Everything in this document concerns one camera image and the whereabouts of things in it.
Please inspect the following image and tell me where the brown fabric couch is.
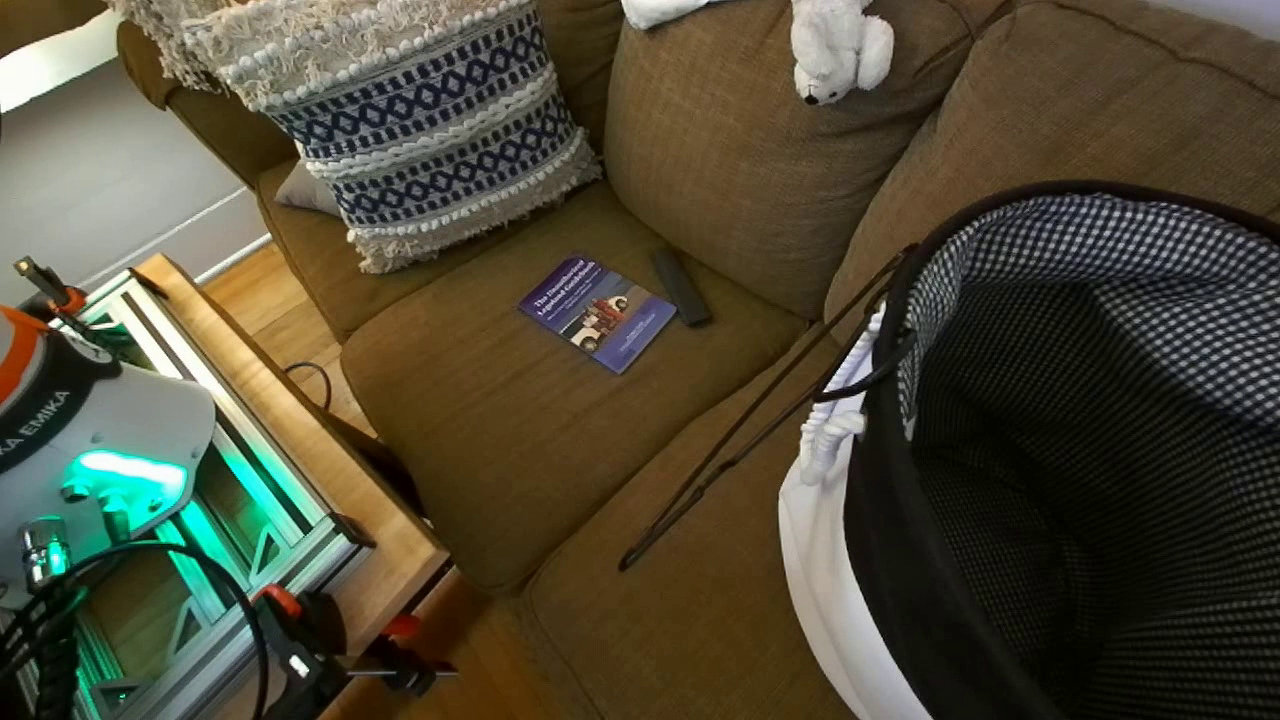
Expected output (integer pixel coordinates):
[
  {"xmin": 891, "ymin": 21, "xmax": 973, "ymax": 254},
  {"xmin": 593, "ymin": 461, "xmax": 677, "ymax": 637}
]
[{"xmin": 112, "ymin": 0, "xmax": 1280, "ymax": 720}]

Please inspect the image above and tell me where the white fluffy toy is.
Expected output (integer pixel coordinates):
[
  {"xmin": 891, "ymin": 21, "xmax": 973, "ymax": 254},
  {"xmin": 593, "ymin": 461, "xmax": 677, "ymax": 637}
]
[{"xmin": 793, "ymin": 0, "xmax": 898, "ymax": 103}]

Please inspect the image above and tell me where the wooden table with metal frame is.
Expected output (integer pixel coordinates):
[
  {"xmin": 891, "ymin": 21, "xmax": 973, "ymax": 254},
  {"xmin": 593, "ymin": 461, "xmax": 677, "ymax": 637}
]
[{"xmin": 86, "ymin": 256, "xmax": 446, "ymax": 715}]

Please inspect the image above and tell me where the white cloth on couch back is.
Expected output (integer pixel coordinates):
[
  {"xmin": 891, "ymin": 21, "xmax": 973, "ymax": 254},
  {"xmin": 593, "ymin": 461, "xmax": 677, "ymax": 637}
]
[{"xmin": 621, "ymin": 0, "xmax": 711, "ymax": 31}]

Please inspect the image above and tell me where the thin black hamper strap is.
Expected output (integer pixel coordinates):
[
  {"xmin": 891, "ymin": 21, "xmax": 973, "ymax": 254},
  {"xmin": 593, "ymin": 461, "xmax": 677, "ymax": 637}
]
[{"xmin": 617, "ymin": 245, "xmax": 926, "ymax": 577}]

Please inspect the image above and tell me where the black cable bundle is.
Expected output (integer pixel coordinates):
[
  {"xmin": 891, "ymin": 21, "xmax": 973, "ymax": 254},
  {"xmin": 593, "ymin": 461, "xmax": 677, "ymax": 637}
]
[{"xmin": 0, "ymin": 535, "xmax": 273, "ymax": 720}]

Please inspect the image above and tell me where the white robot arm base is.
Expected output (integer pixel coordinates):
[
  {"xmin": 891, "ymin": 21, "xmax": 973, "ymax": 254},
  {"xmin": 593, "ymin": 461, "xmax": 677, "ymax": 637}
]
[{"xmin": 0, "ymin": 309, "xmax": 215, "ymax": 589}]

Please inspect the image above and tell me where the blue white patterned pillow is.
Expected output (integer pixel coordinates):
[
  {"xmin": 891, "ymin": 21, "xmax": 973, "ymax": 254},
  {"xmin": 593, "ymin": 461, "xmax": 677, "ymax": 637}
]
[{"xmin": 109, "ymin": 0, "xmax": 601, "ymax": 273}]

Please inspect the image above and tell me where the red black clamp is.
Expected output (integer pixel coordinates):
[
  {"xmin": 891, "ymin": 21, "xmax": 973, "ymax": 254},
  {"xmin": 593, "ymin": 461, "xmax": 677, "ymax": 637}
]
[{"xmin": 251, "ymin": 583, "xmax": 452, "ymax": 720}]

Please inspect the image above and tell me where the purple booklet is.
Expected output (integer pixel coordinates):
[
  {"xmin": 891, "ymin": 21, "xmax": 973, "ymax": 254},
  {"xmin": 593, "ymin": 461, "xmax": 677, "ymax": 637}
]
[{"xmin": 520, "ymin": 256, "xmax": 677, "ymax": 375}]

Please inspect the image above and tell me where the black remote control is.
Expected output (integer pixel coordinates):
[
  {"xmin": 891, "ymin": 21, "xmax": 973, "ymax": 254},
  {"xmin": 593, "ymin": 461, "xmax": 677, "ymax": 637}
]
[{"xmin": 654, "ymin": 248, "xmax": 711, "ymax": 329}]

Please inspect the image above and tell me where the black mesh laundry hamper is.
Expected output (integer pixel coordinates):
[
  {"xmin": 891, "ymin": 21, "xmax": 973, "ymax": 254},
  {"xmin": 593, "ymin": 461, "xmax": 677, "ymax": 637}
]
[{"xmin": 777, "ymin": 190, "xmax": 1280, "ymax": 720}]

